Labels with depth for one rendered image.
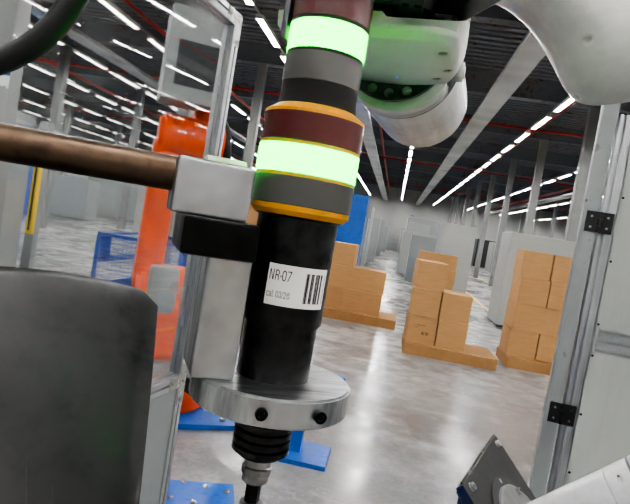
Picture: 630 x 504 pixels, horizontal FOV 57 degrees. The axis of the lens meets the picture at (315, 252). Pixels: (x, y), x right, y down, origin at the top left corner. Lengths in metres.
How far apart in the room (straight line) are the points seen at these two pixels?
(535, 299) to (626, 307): 6.35
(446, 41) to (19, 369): 0.28
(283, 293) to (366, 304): 9.28
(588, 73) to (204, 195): 0.36
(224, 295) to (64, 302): 0.17
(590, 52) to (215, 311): 0.37
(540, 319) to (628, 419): 6.37
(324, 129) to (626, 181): 1.88
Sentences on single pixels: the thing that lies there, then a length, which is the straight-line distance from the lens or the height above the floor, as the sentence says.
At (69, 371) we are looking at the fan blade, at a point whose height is 1.40.
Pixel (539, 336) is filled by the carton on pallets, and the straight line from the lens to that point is 8.53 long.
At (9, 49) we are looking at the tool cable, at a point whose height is 1.55.
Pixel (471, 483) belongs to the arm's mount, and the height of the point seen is 1.18.
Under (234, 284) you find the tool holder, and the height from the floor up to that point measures 1.48.
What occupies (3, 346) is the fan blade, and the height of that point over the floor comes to 1.41.
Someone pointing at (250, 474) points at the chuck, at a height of 1.39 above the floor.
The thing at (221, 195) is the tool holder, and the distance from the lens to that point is 0.23.
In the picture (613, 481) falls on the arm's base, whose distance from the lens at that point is 0.95.
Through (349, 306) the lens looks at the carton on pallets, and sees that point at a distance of 9.53.
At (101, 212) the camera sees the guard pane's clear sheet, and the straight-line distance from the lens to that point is 1.34.
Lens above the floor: 1.51
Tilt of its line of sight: 3 degrees down
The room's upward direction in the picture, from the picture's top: 10 degrees clockwise
